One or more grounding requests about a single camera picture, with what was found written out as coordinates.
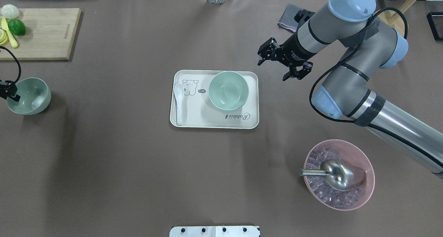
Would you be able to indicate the green lime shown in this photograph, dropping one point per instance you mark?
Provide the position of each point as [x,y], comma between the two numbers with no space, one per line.
[17,27]

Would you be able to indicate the grey folded cloth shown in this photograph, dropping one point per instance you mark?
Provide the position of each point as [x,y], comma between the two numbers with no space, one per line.
[287,20]

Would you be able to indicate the black tray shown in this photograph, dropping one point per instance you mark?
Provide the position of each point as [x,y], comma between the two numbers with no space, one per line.
[435,20]

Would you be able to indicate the yellow plastic knife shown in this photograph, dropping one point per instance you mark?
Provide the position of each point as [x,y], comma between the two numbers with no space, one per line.
[12,40]

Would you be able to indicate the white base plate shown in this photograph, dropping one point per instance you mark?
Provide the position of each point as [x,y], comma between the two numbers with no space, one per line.
[215,231]

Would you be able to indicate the wooden mug tree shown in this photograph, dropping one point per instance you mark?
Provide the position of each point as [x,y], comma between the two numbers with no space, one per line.
[396,17]

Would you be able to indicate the metal scoop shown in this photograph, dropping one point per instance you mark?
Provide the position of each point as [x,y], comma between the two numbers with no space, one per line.
[338,174]

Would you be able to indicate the pink bowl with ice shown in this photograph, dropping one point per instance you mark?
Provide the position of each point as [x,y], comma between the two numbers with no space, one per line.
[322,191]

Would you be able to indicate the green bowl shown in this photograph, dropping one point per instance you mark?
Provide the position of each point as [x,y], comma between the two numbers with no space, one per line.
[228,91]
[35,96]

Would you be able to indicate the wooden cutting board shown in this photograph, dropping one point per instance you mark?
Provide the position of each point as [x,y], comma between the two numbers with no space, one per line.
[50,34]

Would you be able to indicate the cream rabbit tray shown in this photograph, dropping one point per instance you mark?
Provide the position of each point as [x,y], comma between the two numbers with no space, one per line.
[199,112]

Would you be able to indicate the lemon slice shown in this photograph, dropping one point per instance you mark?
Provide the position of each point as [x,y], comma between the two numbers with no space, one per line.
[4,38]

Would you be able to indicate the white garlic bulb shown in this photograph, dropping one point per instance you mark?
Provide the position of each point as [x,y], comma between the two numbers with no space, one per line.
[10,11]

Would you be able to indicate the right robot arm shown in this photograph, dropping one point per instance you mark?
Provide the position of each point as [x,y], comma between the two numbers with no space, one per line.
[371,45]

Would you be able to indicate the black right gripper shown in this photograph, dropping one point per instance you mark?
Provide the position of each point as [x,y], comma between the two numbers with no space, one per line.
[293,49]

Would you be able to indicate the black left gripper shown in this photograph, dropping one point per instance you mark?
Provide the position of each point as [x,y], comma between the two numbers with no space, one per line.
[7,89]

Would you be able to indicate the white ceramic spoon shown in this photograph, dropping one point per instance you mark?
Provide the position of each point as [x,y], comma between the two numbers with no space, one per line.
[179,97]

